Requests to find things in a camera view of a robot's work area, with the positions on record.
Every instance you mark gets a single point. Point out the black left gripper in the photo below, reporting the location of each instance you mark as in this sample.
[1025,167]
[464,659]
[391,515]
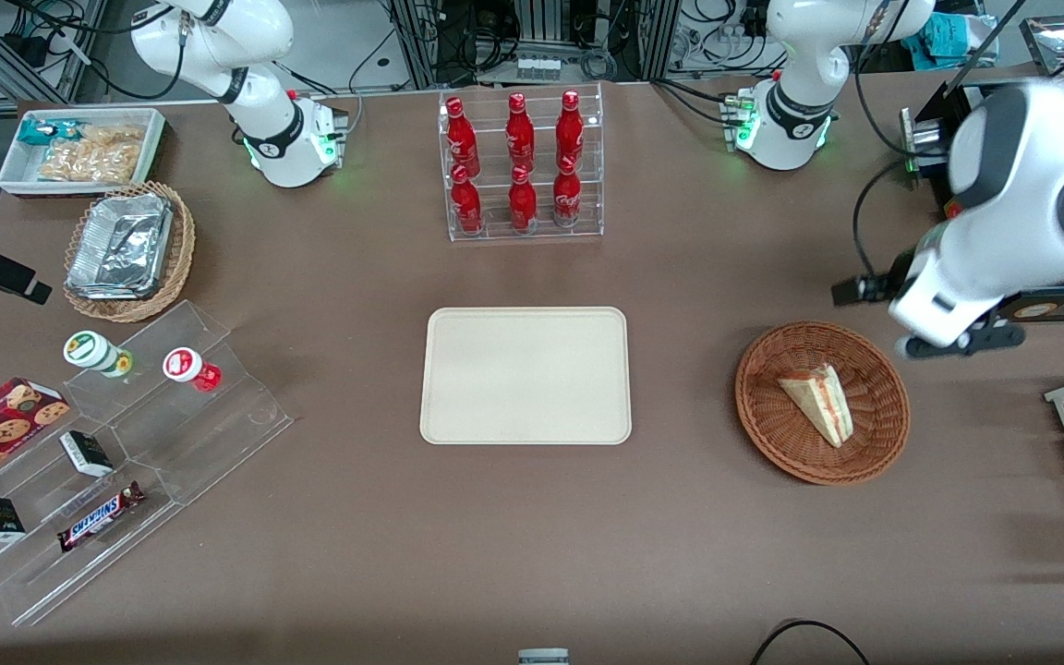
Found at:
[891,279]

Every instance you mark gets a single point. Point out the triangular sandwich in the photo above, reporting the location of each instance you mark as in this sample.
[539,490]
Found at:
[823,406]

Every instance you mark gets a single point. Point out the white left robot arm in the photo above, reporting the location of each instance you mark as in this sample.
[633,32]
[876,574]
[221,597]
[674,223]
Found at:
[1003,185]

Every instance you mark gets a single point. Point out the dark brown wicker basket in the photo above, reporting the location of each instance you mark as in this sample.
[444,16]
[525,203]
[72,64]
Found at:
[772,443]

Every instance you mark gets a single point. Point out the beige plastic tray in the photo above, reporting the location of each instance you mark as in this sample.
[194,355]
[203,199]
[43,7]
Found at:
[525,374]

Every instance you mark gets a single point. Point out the light brown wicker basket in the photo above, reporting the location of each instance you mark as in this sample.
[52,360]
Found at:
[183,240]

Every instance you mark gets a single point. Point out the silver control box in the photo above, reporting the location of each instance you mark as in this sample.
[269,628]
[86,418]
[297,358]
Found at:
[920,139]

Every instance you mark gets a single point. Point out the teal plastic bag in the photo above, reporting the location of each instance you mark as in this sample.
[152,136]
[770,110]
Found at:
[948,39]

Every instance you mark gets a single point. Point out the red cola bottle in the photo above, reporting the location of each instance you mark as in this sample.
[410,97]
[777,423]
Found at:
[467,205]
[520,137]
[523,203]
[462,140]
[567,198]
[570,131]

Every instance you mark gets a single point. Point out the clear acrylic bottle rack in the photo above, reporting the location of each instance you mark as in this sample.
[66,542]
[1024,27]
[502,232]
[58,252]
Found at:
[592,111]

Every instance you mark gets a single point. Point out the white power strip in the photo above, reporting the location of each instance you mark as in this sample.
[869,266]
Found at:
[538,66]

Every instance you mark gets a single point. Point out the grey device at table edge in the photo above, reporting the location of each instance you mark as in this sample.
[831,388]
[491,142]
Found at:
[543,657]

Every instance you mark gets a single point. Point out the red lid yogurt cup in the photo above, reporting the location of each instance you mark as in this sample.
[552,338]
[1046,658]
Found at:
[184,365]

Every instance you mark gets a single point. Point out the clear acrylic stepped display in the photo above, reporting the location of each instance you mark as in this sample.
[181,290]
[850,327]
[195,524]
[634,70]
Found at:
[190,443]

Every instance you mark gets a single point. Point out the stacked aluminium foil containers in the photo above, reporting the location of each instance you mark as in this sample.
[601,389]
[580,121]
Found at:
[118,245]

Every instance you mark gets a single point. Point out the green lid yogurt cup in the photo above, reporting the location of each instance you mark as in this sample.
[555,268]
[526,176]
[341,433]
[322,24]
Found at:
[89,349]

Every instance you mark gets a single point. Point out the Snickers chocolate bar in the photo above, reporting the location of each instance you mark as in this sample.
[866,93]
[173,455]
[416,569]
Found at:
[98,517]

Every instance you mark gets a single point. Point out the clear bag of crackers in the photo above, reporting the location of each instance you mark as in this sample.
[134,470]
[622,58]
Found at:
[93,155]

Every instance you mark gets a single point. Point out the teal snack packet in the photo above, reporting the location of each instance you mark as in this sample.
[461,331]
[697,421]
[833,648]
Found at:
[38,131]

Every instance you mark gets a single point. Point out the white rectangular snack bin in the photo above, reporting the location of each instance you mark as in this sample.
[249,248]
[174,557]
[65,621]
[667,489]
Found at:
[15,171]

